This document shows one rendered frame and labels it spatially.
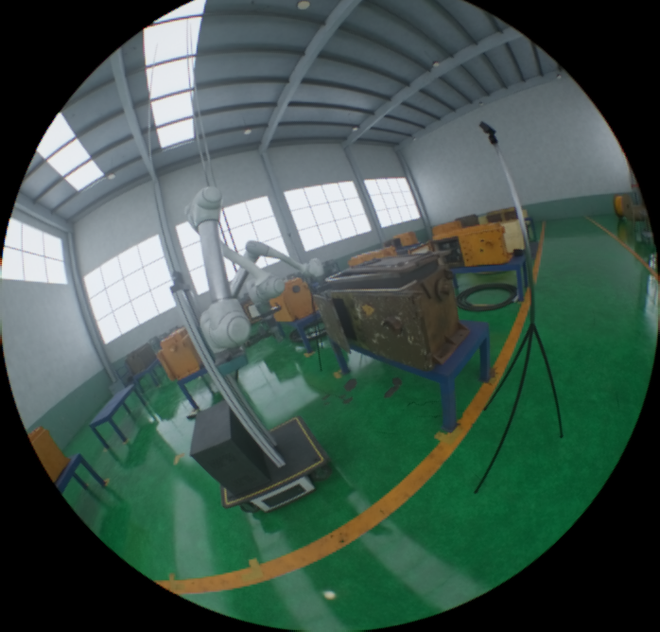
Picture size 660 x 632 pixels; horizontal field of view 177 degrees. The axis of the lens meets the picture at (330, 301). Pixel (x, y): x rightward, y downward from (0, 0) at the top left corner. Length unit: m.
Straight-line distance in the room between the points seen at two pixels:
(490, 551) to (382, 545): 0.66
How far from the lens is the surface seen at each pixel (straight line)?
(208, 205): 1.02
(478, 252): 3.96
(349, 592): 1.67
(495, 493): 1.72
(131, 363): 8.13
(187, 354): 4.12
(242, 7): 7.87
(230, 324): 0.88
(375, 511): 1.72
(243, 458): 1.55
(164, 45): 8.08
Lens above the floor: 1.60
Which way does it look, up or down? 12 degrees down
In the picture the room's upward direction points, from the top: 20 degrees counter-clockwise
